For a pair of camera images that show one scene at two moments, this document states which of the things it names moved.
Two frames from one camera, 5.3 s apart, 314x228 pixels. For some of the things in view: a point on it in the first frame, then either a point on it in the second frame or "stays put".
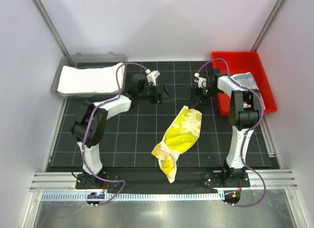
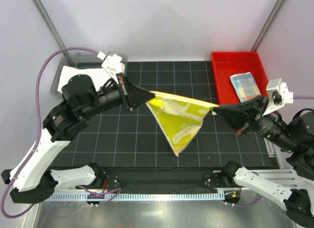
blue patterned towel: [247, 80] stays put
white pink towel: [73, 80] stays put
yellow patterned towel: [182, 135] → [181, 118]
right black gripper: [196, 91] → [240, 114]
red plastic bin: [241, 62] stays put
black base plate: [151, 181] stays put
